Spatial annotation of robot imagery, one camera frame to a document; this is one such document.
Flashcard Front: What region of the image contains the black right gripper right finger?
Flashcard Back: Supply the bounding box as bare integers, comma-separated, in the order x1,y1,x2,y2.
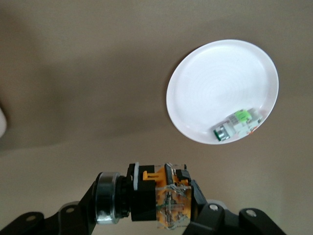
185,179,287,235

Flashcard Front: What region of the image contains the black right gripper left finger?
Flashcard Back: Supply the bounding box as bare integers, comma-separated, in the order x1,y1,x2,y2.
0,178,100,235

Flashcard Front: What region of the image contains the orange push button switch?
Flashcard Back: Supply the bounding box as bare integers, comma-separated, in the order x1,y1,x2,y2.
94,162,194,232

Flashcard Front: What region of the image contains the white lidded storage box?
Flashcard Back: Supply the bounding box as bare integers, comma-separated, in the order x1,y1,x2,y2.
0,107,7,138

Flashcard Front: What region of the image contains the pale pink round plate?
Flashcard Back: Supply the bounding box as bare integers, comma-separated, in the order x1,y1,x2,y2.
166,39,280,145

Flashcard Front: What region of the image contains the brown table cover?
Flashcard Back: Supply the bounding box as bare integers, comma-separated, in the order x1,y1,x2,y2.
0,0,313,235

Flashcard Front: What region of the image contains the green push button switch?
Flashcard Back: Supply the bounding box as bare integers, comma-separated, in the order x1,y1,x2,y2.
212,109,264,143

